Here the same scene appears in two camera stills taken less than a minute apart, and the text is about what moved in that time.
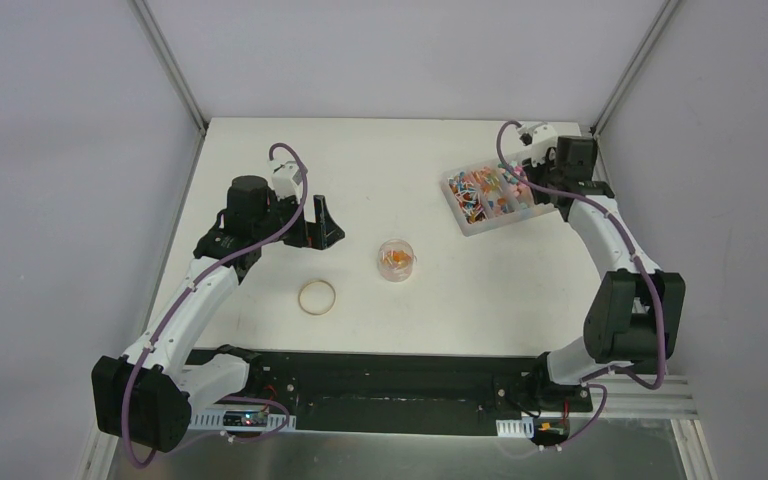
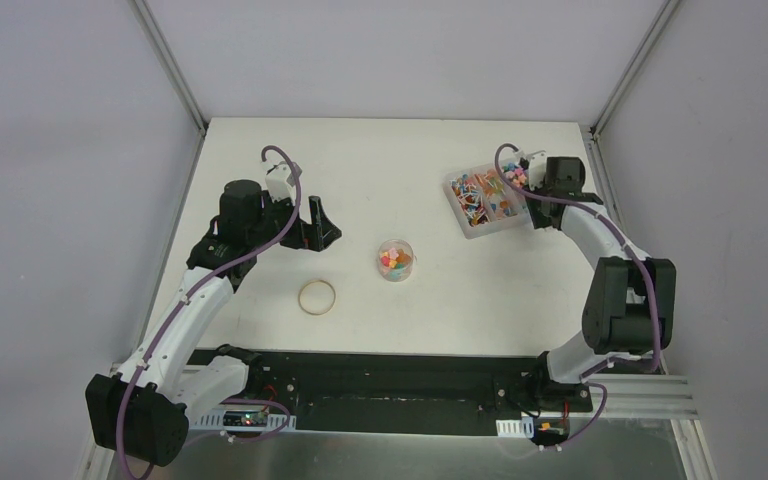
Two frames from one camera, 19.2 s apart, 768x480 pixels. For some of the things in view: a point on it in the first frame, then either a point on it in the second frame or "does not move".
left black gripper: x=311 y=229 does not move
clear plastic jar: x=396 y=260 does not move
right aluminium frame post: x=634 y=67 does not move
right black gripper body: x=546 y=172 → x=536 y=207
